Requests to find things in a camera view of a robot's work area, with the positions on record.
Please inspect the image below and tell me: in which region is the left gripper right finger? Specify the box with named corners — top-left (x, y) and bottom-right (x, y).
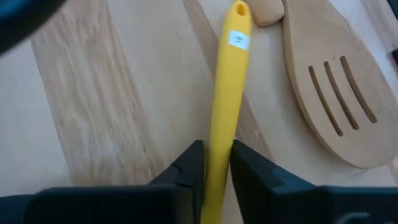
top-left (229, 139), bottom-right (398, 224)

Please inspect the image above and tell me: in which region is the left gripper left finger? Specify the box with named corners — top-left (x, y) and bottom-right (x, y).
top-left (24, 139), bottom-right (205, 224)

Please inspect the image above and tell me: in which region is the yellow silicone spoon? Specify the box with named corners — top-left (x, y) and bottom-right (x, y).
top-left (200, 0), bottom-right (253, 224)

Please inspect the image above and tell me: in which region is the slotted wooden spoon burnt logo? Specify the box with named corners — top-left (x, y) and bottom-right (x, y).
top-left (281, 0), bottom-right (398, 170)

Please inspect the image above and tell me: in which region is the slotted wooden spoon white label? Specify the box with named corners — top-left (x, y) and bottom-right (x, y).
top-left (248, 0), bottom-right (285, 27)

